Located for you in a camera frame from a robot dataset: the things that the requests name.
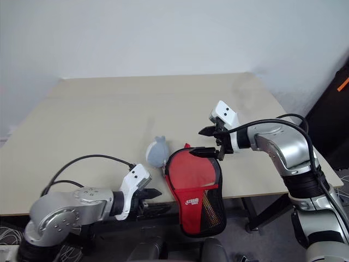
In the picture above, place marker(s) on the grey round plush object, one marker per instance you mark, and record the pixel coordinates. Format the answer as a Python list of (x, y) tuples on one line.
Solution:
[(156, 152)]

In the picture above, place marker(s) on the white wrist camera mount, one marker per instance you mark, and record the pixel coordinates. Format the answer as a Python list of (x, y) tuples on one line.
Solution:
[(133, 177), (225, 112)]

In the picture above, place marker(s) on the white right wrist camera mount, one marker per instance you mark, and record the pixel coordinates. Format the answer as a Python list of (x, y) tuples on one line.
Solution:
[(225, 112)]

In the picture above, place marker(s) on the red table tennis paddle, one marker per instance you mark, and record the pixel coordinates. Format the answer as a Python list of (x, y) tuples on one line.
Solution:
[(188, 169)]

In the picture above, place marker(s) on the black panel with orange tape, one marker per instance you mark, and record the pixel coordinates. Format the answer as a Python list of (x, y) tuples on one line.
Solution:
[(331, 122)]

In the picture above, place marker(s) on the dark rounded shape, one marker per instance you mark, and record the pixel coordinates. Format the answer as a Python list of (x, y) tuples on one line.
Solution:
[(215, 251), (148, 249)]

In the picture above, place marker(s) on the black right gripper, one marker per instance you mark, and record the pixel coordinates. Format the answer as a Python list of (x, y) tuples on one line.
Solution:
[(222, 142)]

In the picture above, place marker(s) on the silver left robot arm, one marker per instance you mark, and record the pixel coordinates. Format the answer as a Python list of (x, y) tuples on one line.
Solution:
[(68, 210)]

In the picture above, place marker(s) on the black metal table leg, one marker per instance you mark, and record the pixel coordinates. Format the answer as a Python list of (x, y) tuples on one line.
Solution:
[(255, 215)]

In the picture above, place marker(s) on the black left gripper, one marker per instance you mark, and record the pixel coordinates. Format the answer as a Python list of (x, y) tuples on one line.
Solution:
[(139, 204)]

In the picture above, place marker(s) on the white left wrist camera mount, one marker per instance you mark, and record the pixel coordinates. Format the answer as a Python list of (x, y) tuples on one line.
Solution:
[(133, 177)]

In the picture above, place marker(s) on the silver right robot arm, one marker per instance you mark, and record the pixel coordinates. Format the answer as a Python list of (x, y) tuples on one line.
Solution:
[(289, 148)]

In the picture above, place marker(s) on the red black paddle case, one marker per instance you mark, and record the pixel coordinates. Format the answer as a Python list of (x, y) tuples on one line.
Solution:
[(191, 207)]

